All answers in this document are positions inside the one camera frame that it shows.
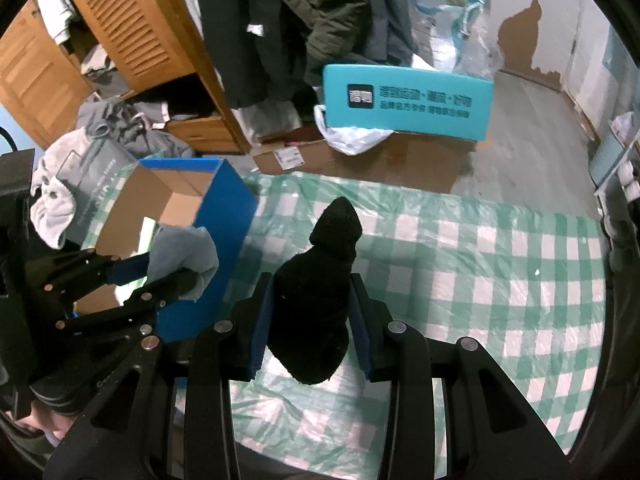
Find louvered wooden wardrobe door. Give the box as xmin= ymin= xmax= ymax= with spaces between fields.
xmin=56 ymin=0 xmax=217 ymax=94

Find folded clothes on shelf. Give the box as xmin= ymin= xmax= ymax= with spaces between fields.
xmin=34 ymin=0 xmax=82 ymax=47

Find green checked blanket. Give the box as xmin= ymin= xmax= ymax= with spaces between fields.
xmin=224 ymin=169 xmax=609 ymax=462

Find wooden wardrobe drawer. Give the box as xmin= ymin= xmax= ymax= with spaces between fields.
xmin=166 ymin=115 xmax=242 ymax=154

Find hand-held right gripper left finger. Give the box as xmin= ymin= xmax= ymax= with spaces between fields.
xmin=45 ymin=271 xmax=277 ymax=480

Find person's left hand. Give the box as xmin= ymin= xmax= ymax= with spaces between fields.
xmin=16 ymin=406 xmax=69 ymax=444

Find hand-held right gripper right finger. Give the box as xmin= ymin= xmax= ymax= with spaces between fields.
xmin=349 ymin=274 xmax=568 ymax=480

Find white plastic bag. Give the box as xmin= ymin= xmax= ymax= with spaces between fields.
xmin=313 ymin=104 xmax=397 ymax=156

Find hanging dark blue garment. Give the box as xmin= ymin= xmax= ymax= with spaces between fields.
xmin=369 ymin=0 xmax=427 ymax=67

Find teal printed box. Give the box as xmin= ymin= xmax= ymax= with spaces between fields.
xmin=319 ymin=63 xmax=496 ymax=142

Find black sock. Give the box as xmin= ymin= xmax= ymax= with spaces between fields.
xmin=264 ymin=197 xmax=364 ymax=387

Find grey hoodie pile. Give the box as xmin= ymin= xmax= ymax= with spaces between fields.
xmin=76 ymin=96 xmax=197 ymax=159

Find hanging black coat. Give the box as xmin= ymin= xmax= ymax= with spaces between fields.
xmin=191 ymin=0 xmax=312 ymax=107

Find panelled wooden wardrobe door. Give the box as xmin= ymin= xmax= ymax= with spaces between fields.
xmin=0 ymin=9 xmax=84 ymax=152

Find clear teal-printed plastic bag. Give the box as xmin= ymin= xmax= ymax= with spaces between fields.
xmin=406 ymin=0 xmax=502 ymax=77

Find flat cardboard sheet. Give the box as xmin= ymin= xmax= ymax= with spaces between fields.
xmin=251 ymin=129 xmax=477 ymax=194

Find wooden wardrobe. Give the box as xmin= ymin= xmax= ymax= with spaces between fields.
xmin=0 ymin=0 xmax=252 ymax=157

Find hanging olive jacket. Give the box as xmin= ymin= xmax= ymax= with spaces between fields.
xmin=269 ymin=0 xmax=397 ymax=87

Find light grey towel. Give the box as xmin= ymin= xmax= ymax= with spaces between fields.
xmin=29 ymin=126 xmax=102 ymax=252

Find grey printed paper bag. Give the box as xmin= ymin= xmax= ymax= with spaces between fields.
xmin=64 ymin=139 xmax=139 ymax=247

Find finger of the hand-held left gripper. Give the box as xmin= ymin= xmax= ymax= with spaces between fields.
xmin=54 ymin=271 xmax=200 ymax=339
xmin=24 ymin=249 xmax=152 ymax=302

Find blue-rimmed cardboard box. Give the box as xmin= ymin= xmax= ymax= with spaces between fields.
xmin=74 ymin=156 xmax=259 ymax=344

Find blue-grey fleece cloth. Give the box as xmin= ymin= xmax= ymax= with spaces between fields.
xmin=146 ymin=224 xmax=220 ymax=304

